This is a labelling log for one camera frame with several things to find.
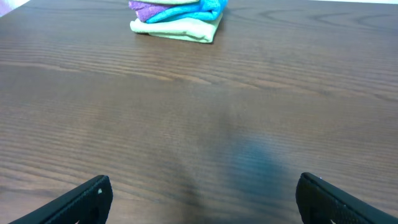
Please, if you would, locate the folded green bottom cloth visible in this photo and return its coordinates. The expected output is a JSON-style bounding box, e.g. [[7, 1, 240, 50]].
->
[[130, 14, 223, 44]]

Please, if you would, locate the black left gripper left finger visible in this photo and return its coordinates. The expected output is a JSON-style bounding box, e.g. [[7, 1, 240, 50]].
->
[[10, 175, 113, 224]]

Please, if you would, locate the folded purple stacked cloth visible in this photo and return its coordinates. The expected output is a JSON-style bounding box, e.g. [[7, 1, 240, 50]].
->
[[128, 1, 174, 22]]

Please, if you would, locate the folded blue cloth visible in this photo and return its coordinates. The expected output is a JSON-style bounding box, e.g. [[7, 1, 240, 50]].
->
[[146, 0, 228, 24]]

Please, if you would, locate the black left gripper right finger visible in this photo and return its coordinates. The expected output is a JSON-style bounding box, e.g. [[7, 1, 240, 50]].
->
[[295, 172, 397, 224]]

